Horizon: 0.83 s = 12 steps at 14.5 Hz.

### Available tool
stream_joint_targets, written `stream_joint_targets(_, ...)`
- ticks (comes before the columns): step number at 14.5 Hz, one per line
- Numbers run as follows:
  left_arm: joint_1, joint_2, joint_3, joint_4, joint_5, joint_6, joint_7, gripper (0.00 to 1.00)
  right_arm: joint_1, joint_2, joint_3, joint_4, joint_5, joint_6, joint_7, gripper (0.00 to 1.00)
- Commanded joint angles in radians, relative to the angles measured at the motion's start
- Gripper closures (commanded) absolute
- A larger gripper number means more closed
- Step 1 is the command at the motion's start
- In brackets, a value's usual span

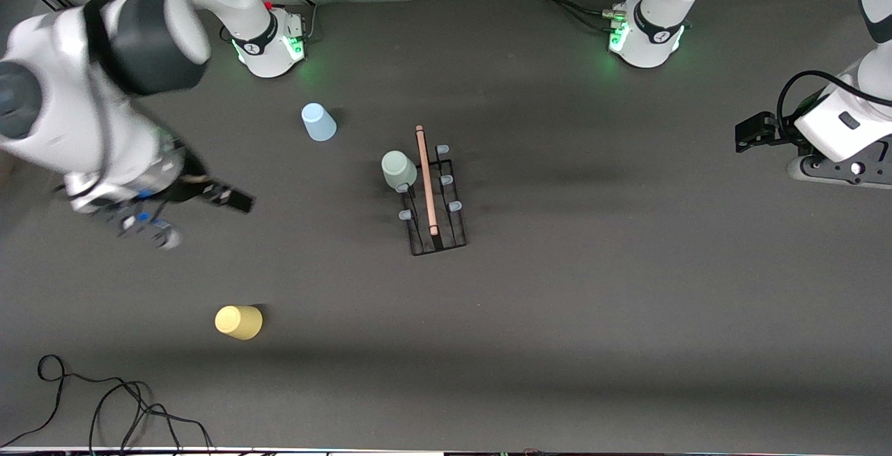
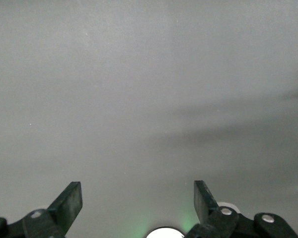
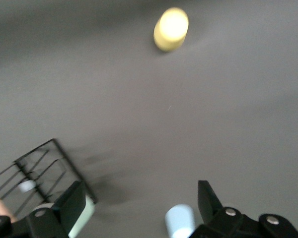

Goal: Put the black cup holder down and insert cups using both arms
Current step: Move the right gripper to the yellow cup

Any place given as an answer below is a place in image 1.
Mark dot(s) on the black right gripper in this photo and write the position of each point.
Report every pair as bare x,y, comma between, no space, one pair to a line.
187,187

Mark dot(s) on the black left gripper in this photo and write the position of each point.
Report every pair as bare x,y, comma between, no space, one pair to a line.
778,131

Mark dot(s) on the yellow plastic cup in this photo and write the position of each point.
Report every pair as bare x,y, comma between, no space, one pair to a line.
239,322

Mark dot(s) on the pale green plastic cup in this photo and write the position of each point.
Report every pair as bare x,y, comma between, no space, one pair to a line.
398,170

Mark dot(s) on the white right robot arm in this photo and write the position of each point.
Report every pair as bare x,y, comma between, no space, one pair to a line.
77,114

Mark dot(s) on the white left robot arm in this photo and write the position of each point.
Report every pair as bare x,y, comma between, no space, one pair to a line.
836,125

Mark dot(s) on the light blue plastic cup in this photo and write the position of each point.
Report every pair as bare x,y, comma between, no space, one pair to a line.
319,123

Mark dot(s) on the dark grey table cloth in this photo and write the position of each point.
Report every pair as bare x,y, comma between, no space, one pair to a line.
557,302

